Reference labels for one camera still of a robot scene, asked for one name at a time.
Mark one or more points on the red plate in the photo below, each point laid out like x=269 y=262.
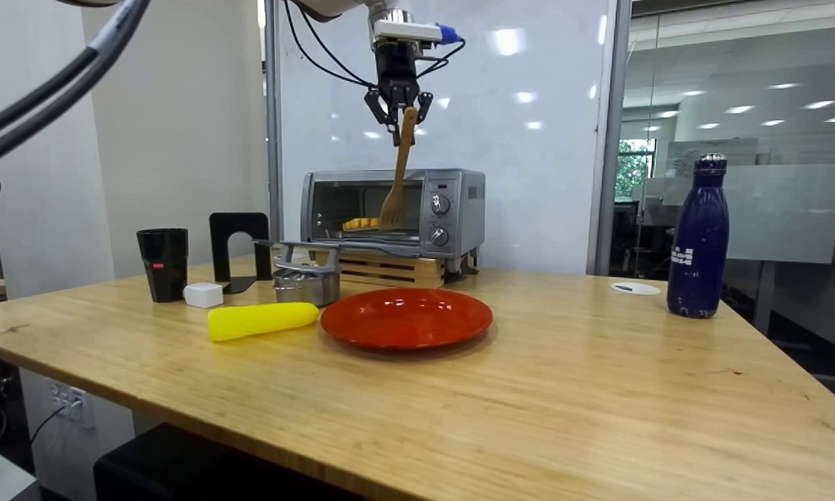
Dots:
x=407 y=322

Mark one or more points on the black plastic tumbler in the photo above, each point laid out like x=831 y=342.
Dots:
x=163 y=265

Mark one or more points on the white bread slice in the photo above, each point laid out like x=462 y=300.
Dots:
x=362 y=223

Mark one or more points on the wooden slotted spatula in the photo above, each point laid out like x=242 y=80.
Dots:
x=402 y=178

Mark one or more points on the small steel pot with lid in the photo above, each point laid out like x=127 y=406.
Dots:
x=305 y=282

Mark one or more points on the framed whiteboard panel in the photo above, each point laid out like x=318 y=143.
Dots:
x=547 y=214

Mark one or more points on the dark blue water bottle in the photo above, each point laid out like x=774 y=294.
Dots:
x=696 y=253

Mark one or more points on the black metal bookend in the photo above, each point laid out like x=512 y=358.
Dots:
x=219 y=247

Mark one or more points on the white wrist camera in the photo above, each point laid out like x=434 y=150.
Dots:
x=412 y=31

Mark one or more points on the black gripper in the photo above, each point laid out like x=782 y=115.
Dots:
x=397 y=70

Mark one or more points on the white wall power outlet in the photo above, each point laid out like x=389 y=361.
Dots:
x=70 y=406

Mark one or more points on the wooden slatted crate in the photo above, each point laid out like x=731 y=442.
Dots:
x=391 y=268

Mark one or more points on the small white block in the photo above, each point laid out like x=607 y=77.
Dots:
x=203 y=297

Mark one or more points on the yellow toy corn cob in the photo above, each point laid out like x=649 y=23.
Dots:
x=263 y=322

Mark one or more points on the silver toaster oven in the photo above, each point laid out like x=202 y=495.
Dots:
x=455 y=219

